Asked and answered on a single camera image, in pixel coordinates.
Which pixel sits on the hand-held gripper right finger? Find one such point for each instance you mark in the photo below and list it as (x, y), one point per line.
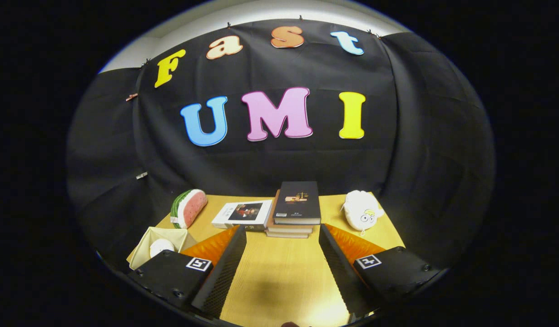
(336, 268)

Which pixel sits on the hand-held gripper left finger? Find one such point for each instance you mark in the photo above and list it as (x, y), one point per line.
(225, 272)

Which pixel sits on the beige fabric storage box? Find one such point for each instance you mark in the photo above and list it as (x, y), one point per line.
(179, 236)

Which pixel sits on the white canvas shoe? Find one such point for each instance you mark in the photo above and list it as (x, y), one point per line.
(161, 247)

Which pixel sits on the white portrait cover book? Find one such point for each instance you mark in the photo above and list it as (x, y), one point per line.
(225, 217)

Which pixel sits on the thin brown cover book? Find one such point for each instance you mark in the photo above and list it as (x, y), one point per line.
(284, 235)

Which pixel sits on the white plush toy with face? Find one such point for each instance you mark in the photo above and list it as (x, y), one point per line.
(358, 206)

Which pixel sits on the watermelon slice plush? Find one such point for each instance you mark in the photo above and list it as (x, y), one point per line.
(190, 209)

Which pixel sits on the black backdrop cloth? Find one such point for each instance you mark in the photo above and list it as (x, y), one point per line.
(329, 159)

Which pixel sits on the pink clothes peg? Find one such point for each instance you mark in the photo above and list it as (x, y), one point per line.
(131, 96)

